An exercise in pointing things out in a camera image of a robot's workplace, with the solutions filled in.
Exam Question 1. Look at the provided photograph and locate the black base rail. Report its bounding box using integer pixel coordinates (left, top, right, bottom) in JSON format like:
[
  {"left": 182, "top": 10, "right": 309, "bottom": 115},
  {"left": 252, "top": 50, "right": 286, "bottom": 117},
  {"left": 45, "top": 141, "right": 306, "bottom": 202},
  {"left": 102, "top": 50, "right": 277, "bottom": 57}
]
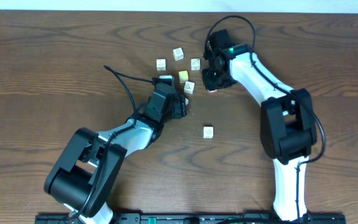
[{"left": 34, "top": 212, "right": 347, "bottom": 224}]

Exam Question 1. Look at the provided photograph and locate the white block below yellow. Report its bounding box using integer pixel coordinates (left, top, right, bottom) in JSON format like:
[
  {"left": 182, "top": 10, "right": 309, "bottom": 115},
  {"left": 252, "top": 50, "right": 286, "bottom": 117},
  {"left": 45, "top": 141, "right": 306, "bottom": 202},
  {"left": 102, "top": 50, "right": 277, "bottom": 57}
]
[{"left": 184, "top": 81, "right": 195, "bottom": 95}]

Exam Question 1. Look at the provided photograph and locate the right black cable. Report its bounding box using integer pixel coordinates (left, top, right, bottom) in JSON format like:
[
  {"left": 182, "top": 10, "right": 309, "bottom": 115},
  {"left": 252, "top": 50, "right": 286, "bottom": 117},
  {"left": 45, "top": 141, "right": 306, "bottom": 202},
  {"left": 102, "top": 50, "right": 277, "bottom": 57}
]
[{"left": 204, "top": 15, "right": 327, "bottom": 222}]

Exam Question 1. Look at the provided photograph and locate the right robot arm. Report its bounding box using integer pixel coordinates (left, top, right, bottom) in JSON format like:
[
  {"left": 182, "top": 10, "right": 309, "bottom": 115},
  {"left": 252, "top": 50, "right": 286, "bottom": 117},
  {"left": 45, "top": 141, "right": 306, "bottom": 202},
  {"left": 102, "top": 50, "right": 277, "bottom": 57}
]
[{"left": 203, "top": 44, "right": 316, "bottom": 221}]

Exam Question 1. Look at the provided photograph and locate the black cable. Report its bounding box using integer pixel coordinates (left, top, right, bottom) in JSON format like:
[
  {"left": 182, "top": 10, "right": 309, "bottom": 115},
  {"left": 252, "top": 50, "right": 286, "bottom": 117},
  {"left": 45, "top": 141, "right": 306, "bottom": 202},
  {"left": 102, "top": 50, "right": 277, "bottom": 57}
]
[
  {"left": 204, "top": 15, "right": 327, "bottom": 222},
  {"left": 67, "top": 64, "right": 155, "bottom": 220}
]

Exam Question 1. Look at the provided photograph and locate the left black cable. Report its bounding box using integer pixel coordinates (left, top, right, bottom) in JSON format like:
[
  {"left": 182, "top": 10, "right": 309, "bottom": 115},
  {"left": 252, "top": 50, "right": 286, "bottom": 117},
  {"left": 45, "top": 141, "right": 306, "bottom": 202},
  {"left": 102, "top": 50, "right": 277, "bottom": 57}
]
[{"left": 67, "top": 64, "right": 155, "bottom": 220}]

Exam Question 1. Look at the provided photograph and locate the leftmost white letter block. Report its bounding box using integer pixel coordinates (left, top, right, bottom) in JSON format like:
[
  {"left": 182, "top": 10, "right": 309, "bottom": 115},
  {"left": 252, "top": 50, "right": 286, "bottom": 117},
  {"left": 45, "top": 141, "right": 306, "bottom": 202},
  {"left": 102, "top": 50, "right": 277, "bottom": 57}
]
[{"left": 156, "top": 58, "right": 167, "bottom": 71}]

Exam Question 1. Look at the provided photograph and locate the white block centre top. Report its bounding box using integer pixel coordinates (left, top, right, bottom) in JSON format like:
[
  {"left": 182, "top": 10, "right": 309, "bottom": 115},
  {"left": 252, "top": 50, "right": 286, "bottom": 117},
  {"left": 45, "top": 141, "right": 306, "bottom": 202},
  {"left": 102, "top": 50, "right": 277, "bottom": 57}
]
[{"left": 191, "top": 58, "right": 201, "bottom": 70}]

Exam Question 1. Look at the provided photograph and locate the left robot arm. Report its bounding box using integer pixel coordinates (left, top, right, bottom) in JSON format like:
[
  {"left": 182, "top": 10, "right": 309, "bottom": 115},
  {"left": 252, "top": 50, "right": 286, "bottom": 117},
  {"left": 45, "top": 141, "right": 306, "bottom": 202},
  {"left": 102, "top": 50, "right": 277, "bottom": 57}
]
[{"left": 44, "top": 83, "right": 188, "bottom": 223}]

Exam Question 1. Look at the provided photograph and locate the white block upper left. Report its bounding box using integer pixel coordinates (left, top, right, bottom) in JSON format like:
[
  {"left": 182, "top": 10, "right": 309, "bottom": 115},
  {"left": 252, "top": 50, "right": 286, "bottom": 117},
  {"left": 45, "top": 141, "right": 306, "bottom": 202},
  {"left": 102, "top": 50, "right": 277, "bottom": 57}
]
[{"left": 173, "top": 47, "right": 184, "bottom": 61}]

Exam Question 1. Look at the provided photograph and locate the white block blue side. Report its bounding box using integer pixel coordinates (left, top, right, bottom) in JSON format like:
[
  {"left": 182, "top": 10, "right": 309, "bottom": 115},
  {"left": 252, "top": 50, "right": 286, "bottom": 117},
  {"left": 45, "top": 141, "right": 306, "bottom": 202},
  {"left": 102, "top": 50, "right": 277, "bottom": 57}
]
[{"left": 203, "top": 126, "right": 214, "bottom": 139}]

